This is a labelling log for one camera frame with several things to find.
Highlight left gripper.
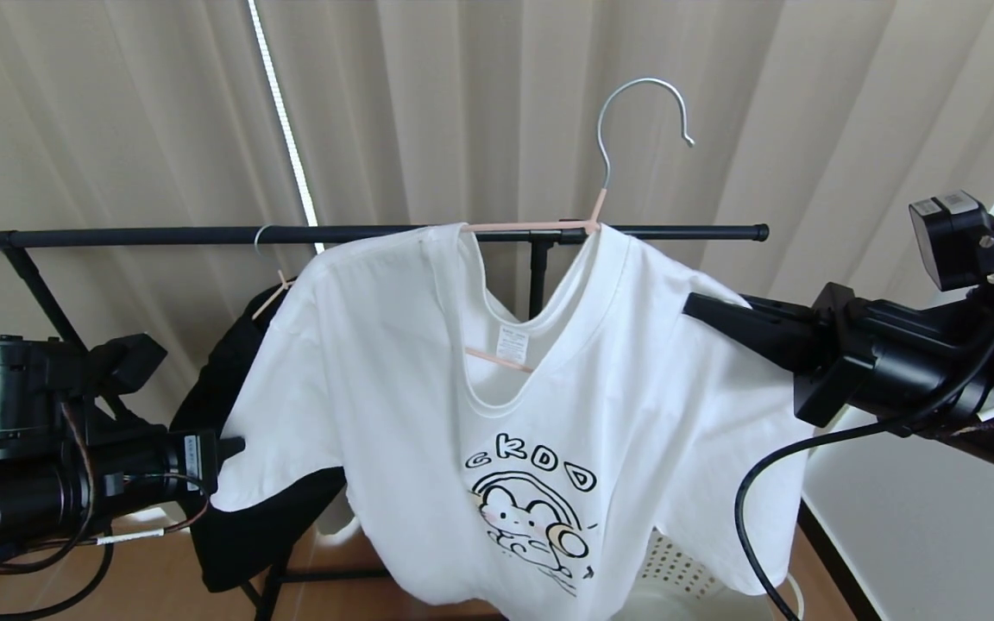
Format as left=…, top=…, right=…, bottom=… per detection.
left=74, top=430, right=222, bottom=518

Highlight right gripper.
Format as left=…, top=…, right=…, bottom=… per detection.
left=795, top=283, right=994, bottom=430

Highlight black garment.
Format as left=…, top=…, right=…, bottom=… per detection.
left=169, top=276, right=351, bottom=594

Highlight pink clothes hanger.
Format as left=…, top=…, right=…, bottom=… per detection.
left=461, top=78, right=696, bottom=374
left=251, top=224, right=293, bottom=322

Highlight white garment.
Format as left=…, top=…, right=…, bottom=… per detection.
left=211, top=223, right=815, bottom=621

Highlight black clothes rack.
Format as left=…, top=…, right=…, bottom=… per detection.
left=0, top=223, right=771, bottom=621

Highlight white laundry basket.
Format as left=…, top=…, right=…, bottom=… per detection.
left=635, top=530, right=806, bottom=621

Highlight beige curtain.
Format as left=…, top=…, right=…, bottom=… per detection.
left=0, top=0, right=994, bottom=553

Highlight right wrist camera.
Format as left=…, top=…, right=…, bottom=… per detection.
left=909, top=191, right=994, bottom=294

